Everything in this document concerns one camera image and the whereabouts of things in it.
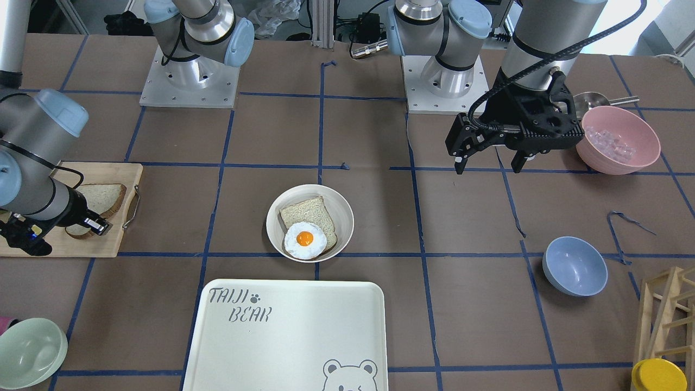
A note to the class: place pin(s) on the fried egg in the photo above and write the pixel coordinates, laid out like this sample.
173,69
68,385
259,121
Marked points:
304,241

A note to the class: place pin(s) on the cream bear tray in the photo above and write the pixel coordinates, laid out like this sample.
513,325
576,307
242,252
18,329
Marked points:
288,335

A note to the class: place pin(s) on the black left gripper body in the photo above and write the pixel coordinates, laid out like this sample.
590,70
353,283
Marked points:
505,106

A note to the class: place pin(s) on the green bowl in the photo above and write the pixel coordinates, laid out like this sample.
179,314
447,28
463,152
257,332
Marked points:
31,351

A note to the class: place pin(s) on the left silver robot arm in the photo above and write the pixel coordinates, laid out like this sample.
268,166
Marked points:
548,37

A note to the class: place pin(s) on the wooden rack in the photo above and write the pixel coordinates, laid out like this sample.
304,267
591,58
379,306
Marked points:
666,303

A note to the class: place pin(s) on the blue bowl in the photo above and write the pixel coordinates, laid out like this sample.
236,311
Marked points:
574,267

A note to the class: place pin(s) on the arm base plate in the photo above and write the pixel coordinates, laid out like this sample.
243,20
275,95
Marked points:
420,96
163,89

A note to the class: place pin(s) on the pink cloth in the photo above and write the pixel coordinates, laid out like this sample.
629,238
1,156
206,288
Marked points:
6,323

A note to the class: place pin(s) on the aluminium frame post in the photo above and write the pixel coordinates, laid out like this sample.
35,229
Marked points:
322,23

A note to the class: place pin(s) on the wooden cutting board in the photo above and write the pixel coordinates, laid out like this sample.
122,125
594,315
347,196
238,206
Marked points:
106,246

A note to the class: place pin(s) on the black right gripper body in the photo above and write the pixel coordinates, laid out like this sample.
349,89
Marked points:
72,210

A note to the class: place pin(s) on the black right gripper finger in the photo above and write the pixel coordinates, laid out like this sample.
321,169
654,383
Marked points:
95,225

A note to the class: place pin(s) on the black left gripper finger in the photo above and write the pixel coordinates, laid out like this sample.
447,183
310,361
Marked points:
519,160
460,163

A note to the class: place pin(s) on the bread slice on plate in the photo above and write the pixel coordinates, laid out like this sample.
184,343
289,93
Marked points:
312,211

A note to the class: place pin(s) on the pink bowl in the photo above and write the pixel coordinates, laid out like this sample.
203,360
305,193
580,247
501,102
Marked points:
617,142

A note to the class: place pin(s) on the round cream plate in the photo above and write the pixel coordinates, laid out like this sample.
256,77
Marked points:
337,208

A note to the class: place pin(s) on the metal scoop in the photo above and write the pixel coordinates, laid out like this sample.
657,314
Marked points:
586,101

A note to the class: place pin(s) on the bread slice from board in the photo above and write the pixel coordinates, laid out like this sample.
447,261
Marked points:
100,199

